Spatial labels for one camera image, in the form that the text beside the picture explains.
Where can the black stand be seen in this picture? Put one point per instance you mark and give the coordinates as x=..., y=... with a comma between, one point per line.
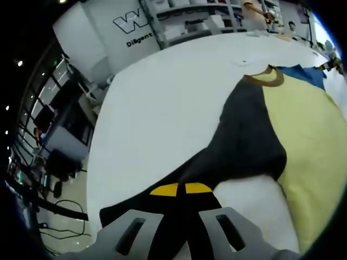
x=309, y=27

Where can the black office chair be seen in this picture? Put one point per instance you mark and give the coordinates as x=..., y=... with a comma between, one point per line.
x=63, y=165

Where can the black curved floor strip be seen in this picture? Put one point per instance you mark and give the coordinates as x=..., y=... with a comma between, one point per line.
x=62, y=210

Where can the metal storage shelf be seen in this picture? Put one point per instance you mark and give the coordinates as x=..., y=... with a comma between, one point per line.
x=159, y=38

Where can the yellow grey blue garment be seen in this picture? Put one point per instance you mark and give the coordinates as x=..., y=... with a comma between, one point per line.
x=306, y=130

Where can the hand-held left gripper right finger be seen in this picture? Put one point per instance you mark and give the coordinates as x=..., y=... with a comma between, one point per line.
x=207, y=227

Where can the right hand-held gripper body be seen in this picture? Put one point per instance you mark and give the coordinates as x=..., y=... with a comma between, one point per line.
x=336, y=62

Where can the row of white storage bins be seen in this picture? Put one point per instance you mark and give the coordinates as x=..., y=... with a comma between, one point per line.
x=176, y=3

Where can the white cloth piece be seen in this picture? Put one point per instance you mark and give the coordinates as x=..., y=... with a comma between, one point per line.
x=253, y=33

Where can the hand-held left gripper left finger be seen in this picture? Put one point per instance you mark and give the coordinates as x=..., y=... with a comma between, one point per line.
x=151, y=220

